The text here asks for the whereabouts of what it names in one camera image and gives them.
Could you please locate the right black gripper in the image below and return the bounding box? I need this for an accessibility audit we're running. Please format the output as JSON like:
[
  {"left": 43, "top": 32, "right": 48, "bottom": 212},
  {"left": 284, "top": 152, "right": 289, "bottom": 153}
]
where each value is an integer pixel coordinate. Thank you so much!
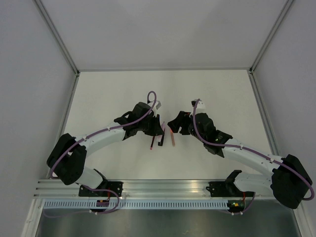
[{"left": 168, "top": 111, "right": 206, "bottom": 143}]

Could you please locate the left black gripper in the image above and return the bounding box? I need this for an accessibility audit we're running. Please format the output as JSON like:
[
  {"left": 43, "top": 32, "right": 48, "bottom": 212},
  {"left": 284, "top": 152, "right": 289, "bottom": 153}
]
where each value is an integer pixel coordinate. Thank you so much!
[{"left": 138, "top": 113, "right": 163, "bottom": 137}]

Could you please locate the orange highlighter pen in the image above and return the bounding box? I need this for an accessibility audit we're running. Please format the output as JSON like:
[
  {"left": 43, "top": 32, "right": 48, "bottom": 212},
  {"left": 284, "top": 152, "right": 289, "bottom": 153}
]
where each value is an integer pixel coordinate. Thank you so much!
[{"left": 170, "top": 129, "right": 176, "bottom": 147}]

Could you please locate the black purple-tipped marker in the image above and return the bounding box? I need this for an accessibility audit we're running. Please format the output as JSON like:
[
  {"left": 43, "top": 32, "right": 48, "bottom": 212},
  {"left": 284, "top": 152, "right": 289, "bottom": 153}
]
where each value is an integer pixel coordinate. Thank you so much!
[{"left": 158, "top": 134, "right": 164, "bottom": 146}]

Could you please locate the red pen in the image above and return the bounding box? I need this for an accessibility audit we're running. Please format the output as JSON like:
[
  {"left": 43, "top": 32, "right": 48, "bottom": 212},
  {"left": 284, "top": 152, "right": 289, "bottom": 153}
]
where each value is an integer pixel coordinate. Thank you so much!
[{"left": 150, "top": 136, "right": 156, "bottom": 150}]

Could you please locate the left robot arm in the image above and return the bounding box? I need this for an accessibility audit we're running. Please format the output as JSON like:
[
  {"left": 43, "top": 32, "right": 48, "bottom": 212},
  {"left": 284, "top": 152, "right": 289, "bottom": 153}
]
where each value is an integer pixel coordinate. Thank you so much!
[{"left": 46, "top": 101, "right": 164, "bottom": 197}]

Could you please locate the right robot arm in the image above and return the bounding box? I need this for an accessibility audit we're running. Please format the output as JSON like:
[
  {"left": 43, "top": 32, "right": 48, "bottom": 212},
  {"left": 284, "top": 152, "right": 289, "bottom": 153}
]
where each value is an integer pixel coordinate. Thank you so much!
[{"left": 168, "top": 111, "right": 315, "bottom": 209}]

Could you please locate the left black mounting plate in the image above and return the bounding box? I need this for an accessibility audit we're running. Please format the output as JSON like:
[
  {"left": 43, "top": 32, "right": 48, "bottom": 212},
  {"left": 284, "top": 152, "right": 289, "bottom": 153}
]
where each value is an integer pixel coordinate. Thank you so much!
[{"left": 79, "top": 181, "right": 123, "bottom": 198}]

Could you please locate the black mounting plate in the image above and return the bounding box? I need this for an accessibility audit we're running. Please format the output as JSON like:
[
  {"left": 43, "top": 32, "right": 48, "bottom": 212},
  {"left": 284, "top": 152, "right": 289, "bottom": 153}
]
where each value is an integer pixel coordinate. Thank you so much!
[
  {"left": 206, "top": 181, "right": 254, "bottom": 198},
  {"left": 79, "top": 181, "right": 123, "bottom": 198}
]

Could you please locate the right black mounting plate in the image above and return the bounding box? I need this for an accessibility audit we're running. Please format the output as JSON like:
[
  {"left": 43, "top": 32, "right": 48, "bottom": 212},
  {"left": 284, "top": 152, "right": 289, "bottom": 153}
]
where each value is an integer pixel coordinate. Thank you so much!
[{"left": 206, "top": 181, "right": 254, "bottom": 198}]

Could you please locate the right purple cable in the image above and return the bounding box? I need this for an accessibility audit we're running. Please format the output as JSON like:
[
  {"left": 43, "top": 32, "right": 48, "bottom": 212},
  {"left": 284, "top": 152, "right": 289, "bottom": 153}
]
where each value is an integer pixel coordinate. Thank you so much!
[{"left": 192, "top": 99, "right": 314, "bottom": 199}]

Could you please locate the purple cable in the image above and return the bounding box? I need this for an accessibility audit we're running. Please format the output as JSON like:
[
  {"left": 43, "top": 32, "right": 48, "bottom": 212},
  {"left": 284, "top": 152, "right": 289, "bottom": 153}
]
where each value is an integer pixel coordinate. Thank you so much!
[
  {"left": 192, "top": 99, "right": 314, "bottom": 199},
  {"left": 48, "top": 91, "right": 158, "bottom": 179}
]

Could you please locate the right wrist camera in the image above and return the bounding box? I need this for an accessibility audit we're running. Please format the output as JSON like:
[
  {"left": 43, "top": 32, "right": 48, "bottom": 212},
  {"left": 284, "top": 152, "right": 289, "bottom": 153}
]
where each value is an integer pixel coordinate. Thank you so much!
[{"left": 191, "top": 99, "right": 205, "bottom": 112}]

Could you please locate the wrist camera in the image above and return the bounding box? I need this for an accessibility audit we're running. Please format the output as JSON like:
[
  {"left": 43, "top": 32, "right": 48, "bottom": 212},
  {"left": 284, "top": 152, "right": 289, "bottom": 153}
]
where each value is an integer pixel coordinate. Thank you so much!
[
  {"left": 155, "top": 101, "right": 161, "bottom": 110},
  {"left": 191, "top": 99, "right": 205, "bottom": 112}
]

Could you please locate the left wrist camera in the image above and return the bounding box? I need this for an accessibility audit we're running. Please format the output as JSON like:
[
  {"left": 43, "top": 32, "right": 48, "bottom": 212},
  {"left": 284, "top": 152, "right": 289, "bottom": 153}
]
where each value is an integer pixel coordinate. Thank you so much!
[{"left": 155, "top": 101, "right": 161, "bottom": 110}]

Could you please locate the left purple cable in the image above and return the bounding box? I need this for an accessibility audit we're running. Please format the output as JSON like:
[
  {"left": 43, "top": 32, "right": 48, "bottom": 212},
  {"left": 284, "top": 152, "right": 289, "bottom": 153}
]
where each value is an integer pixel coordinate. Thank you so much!
[{"left": 48, "top": 91, "right": 158, "bottom": 179}]

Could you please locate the white slotted cable duct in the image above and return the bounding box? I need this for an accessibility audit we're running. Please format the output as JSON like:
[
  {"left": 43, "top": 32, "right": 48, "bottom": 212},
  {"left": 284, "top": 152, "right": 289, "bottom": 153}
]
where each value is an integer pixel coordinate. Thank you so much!
[{"left": 44, "top": 199, "right": 229, "bottom": 210}]

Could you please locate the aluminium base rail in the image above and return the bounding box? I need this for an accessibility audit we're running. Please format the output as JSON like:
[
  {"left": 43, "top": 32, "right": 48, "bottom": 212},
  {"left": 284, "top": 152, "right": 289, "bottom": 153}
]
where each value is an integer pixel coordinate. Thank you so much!
[{"left": 33, "top": 179, "right": 303, "bottom": 199}]

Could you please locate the right aluminium frame post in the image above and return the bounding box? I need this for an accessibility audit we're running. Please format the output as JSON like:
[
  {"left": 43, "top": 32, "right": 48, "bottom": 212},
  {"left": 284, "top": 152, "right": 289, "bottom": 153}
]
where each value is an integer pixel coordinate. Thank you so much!
[{"left": 249, "top": 0, "right": 295, "bottom": 74}]

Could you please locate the aluminium frame post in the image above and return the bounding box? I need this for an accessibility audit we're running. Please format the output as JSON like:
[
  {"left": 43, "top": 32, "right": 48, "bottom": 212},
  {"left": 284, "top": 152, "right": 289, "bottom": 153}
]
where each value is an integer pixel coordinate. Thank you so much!
[
  {"left": 249, "top": 0, "right": 295, "bottom": 74},
  {"left": 33, "top": 0, "right": 80, "bottom": 76}
]

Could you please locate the left aluminium frame post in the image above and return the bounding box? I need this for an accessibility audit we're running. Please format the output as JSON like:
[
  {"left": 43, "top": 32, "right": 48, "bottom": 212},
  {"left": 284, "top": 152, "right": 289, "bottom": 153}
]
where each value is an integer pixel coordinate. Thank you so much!
[{"left": 33, "top": 0, "right": 80, "bottom": 76}]

